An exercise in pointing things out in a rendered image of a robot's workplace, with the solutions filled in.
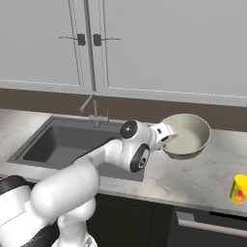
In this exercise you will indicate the dark grey sink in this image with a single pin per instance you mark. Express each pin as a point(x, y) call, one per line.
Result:
point(58, 144)

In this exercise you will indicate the grey tall tap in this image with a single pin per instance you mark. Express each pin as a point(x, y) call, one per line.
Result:
point(91, 64)

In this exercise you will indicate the yellow cup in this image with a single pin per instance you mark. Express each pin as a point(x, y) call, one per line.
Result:
point(238, 188)

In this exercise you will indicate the dark lower cupboard door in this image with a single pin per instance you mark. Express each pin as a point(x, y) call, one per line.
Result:
point(128, 222)

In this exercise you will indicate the grey cupboard door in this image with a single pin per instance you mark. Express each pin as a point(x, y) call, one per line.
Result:
point(35, 41)
point(177, 45)

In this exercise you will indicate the black dishwasher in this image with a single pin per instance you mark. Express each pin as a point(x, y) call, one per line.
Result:
point(205, 234)

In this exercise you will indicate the pale green bowl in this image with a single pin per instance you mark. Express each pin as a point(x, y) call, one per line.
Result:
point(189, 138)

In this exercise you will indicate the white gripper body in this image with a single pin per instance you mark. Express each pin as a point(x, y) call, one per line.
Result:
point(172, 132)

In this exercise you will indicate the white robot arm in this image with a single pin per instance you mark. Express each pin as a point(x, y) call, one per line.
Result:
point(64, 189)

